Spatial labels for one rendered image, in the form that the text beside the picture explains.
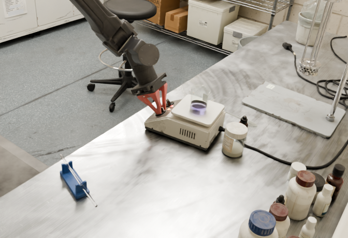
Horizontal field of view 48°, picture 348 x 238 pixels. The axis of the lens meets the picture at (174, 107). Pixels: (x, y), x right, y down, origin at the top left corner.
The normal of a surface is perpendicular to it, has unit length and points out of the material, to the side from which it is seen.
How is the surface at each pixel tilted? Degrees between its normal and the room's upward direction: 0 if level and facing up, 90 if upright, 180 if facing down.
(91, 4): 89
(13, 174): 0
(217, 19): 92
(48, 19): 90
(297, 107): 0
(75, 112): 0
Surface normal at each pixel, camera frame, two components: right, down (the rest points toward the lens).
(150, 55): 0.40, 0.14
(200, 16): -0.58, 0.43
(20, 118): 0.08, -0.84
